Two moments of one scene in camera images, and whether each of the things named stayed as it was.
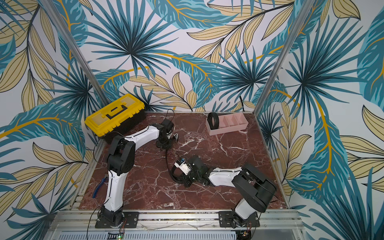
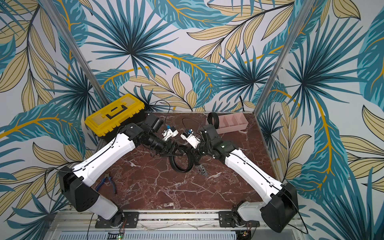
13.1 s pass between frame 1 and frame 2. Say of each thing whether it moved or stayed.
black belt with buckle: stayed
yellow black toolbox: stayed
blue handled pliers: stayed
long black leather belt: moved
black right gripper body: moved
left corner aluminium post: stayed
